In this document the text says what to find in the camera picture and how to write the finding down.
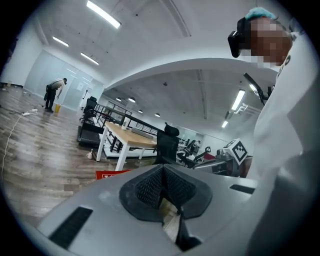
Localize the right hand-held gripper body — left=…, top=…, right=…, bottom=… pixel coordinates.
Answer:
left=216, top=138, right=248, bottom=178

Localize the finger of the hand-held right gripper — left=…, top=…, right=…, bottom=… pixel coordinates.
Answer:
left=194, top=159, right=218, bottom=173

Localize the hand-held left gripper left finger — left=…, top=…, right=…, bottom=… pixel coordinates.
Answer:
left=37, top=164, right=182, bottom=256

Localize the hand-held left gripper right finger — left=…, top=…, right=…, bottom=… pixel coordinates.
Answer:
left=162, top=164, right=259, bottom=252

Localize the person's right forearm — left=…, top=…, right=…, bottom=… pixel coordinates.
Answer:
left=239, top=155, right=254, bottom=179

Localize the black mesh office chair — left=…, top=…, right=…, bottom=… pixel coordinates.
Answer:
left=152, top=122, right=181, bottom=167

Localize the person's white printed shirt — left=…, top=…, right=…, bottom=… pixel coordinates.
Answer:
left=246, top=22, right=320, bottom=181

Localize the black tablet screen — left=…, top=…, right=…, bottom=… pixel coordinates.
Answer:
left=243, top=72, right=275, bottom=106

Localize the black treadmill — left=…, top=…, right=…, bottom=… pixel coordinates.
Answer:
left=76, top=116, right=106, bottom=148

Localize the wooden table with white legs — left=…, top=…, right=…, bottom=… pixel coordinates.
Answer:
left=96, top=121, right=159, bottom=172

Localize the black metal railing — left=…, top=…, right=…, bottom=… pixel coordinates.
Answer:
left=93, top=103, right=166, bottom=141

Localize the person's head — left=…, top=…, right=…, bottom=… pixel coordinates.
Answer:
left=243, top=17, right=294, bottom=69

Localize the black head-mounted camera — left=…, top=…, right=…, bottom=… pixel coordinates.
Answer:
left=227, top=17, right=251, bottom=59

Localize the long white power cable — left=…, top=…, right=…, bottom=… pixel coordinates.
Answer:
left=0, top=113, right=26, bottom=186

